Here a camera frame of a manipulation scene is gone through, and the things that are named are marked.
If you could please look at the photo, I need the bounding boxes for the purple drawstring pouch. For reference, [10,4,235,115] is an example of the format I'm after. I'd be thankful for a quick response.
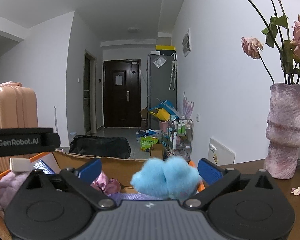
[108,192,162,206]

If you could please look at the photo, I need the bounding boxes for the small blue box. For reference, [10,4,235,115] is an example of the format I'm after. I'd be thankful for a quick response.
[33,159,55,174]

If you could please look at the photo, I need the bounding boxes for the grey refrigerator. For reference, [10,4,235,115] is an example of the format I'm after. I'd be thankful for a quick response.
[147,53,178,131]

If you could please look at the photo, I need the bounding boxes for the yellow box on fridge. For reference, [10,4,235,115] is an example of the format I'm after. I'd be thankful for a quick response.
[155,45,175,56]

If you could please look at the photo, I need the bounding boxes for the pink satin scrunchie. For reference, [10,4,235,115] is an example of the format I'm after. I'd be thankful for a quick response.
[90,171,121,195]

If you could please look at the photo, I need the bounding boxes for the black floor bag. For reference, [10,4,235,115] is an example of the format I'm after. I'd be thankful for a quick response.
[69,135,131,159]

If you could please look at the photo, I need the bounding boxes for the pink ribbed suitcase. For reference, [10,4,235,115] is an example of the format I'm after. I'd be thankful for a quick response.
[0,81,39,173]

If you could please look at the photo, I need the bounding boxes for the wire trolley with bottles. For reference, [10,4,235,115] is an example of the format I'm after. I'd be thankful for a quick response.
[162,116,193,161]

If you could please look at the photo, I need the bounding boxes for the dark entrance door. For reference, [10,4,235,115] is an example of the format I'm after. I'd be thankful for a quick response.
[103,60,141,128]

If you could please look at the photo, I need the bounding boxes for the fallen rose petal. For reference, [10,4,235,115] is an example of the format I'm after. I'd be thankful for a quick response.
[291,186,300,196]

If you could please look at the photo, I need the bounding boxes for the dried pink roses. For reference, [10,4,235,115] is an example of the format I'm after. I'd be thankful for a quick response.
[247,0,300,85]

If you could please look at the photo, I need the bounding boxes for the white rectangular block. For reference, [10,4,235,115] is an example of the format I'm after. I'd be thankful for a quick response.
[9,158,33,172]

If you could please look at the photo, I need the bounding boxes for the pink textured vase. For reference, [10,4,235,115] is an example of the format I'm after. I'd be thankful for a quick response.
[264,83,300,180]

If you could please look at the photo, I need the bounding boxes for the red cardboard box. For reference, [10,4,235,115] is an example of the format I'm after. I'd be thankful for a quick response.
[0,151,206,201]

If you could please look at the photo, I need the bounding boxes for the light blue plush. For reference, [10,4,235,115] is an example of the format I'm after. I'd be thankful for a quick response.
[130,156,202,202]

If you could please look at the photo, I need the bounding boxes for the lilac fluffy towel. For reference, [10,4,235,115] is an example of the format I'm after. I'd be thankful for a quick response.
[0,171,30,212]

